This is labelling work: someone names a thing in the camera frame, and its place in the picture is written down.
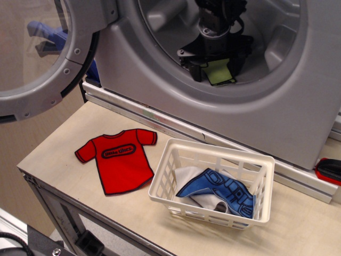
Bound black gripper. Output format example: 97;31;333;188
177;26;254;82

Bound green felt cloth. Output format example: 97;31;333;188
200;59;237;86

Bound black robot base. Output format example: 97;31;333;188
0;224;78;256

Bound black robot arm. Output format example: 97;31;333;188
177;1;254;86

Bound grey toy washing machine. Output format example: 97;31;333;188
95;1;340;169

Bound white plastic laundry basket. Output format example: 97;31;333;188
149;139;274;230

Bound white felt cloth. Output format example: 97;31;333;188
174;166;231;214

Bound blue felt pants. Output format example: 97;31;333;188
176;168;255;219

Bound red felt t-shirt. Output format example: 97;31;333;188
75;129;158;195

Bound red and black tool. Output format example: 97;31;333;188
315;158;340;186

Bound round grey washer door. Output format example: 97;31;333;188
1;1;118;123

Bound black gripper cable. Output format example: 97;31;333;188
228;15;245;36

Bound aluminium profile rail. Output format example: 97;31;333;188
80;82;340;203

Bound blue clamp handle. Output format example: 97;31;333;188
26;20;101;83

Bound metal table frame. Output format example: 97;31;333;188
19;168;173;255

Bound black braided cable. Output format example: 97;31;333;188
0;231;33;256

